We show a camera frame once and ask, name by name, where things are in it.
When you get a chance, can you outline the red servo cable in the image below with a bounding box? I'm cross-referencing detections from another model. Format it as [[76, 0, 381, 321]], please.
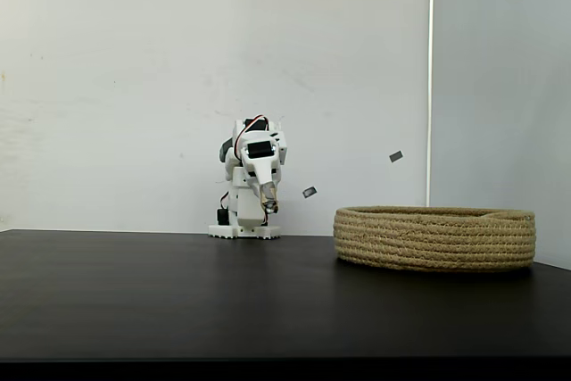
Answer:
[[235, 115, 270, 153]]

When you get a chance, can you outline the woven rope basket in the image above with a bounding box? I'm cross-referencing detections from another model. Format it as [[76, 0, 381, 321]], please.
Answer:
[[333, 205, 537, 273]]

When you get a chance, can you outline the white vertical wall trim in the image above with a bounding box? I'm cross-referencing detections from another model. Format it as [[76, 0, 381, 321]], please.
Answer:
[[426, 0, 436, 208]]

